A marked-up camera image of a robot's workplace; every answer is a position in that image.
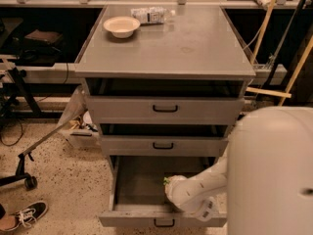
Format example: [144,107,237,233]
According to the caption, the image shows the grey bottom drawer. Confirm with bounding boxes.
[99,156,226,228]

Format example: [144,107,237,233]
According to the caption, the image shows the grey middle drawer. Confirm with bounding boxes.
[100,123,228,157]

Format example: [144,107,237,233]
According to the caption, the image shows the grey top drawer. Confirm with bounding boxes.
[86,78,244,125]

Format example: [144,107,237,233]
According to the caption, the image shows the grey drawer cabinet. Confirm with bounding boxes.
[73,4,256,178]

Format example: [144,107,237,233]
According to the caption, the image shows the wooden easel frame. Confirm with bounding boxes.
[247,0,313,106]

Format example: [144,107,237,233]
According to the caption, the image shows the white paper bowl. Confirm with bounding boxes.
[103,17,141,39]

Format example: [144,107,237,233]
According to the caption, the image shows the clear plastic water bottle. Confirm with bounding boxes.
[130,7,176,24]

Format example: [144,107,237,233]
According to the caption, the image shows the black and white sneaker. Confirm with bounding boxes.
[0,201,48,234]

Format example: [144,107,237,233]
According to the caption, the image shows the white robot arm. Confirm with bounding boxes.
[165,107,313,235]

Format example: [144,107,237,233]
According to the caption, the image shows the grey drawer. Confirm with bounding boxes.
[99,156,226,228]
[100,123,228,157]
[86,78,244,125]

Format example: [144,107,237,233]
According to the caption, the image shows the dark box on shelf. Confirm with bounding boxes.
[23,29,63,46]

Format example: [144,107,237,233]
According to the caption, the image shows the black wheeled stand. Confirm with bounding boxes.
[0,124,65,190]

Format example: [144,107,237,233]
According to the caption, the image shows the green rice chip bag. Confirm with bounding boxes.
[163,177,171,185]

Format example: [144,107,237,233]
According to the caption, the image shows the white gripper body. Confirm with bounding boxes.
[164,175,188,207]

